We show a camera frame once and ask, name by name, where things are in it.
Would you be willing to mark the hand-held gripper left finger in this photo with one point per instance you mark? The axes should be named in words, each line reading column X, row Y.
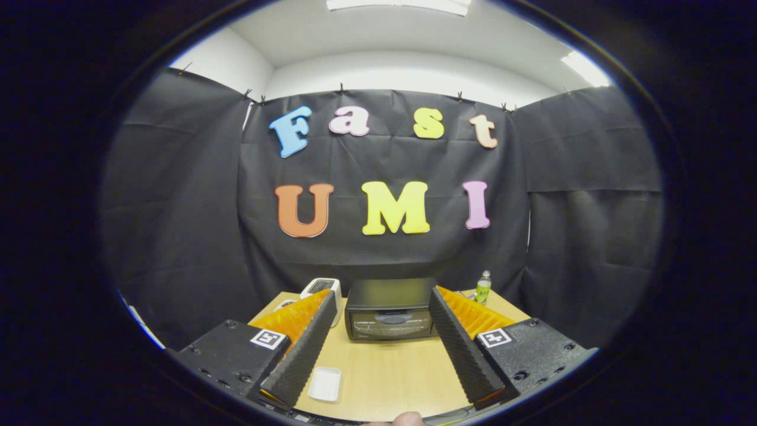
column 304, row 352

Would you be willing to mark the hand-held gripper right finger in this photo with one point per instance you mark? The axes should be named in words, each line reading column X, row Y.
column 461, row 352

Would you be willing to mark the black toaster oven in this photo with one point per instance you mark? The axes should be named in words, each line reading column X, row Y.
column 390, row 293

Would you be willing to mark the white pop-up toaster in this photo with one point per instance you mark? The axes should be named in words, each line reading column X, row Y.
column 322, row 285

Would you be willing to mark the white rectangular tray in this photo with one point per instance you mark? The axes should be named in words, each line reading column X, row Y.
column 325, row 384

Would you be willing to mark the green label plastic bottle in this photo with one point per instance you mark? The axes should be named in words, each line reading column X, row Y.
column 483, row 290

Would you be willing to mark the small ceiling light panel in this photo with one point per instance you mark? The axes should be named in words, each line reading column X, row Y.
column 585, row 68

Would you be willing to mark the long ceiling light panel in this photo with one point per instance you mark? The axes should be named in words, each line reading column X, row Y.
column 402, row 5

